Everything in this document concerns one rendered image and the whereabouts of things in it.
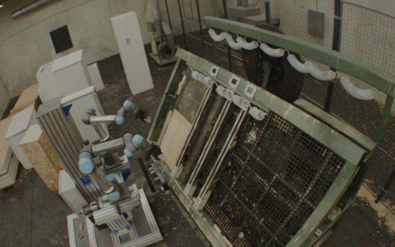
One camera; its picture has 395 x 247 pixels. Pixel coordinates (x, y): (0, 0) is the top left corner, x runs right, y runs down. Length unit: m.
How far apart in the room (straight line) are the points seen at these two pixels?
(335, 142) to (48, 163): 3.55
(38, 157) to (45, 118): 1.78
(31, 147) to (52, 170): 0.51
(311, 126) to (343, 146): 0.24
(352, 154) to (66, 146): 2.11
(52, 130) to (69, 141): 0.19
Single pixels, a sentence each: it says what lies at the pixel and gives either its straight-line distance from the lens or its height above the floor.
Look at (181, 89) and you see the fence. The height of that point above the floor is 1.55.
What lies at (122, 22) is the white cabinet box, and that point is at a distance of 5.72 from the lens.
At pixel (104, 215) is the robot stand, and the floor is 0.96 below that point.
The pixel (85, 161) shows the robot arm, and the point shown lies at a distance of 1.85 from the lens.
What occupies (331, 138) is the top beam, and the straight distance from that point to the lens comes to 1.40.
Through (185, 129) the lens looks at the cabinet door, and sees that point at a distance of 2.43.
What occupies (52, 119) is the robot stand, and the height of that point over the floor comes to 1.95.
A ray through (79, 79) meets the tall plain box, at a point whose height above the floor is 1.41.
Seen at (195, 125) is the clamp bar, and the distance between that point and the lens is 2.20.
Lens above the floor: 2.75
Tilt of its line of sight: 36 degrees down
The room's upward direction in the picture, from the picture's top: 10 degrees counter-clockwise
